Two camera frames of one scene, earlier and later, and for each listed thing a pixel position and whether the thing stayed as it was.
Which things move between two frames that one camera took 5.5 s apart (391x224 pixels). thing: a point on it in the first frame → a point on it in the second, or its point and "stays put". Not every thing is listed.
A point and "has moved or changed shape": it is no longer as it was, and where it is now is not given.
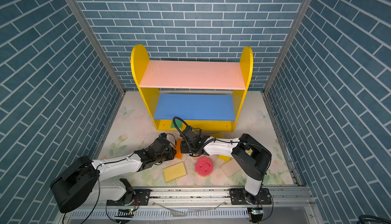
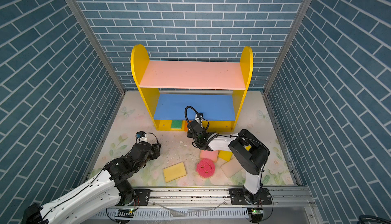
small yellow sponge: (224, 158) stays put
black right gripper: (183, 149) → (188, 134)
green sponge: (178, 123) stays put
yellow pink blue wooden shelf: (208, 95) stays put
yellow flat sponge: (174, 171) stays put
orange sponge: (178, 154) has moved or changed shape
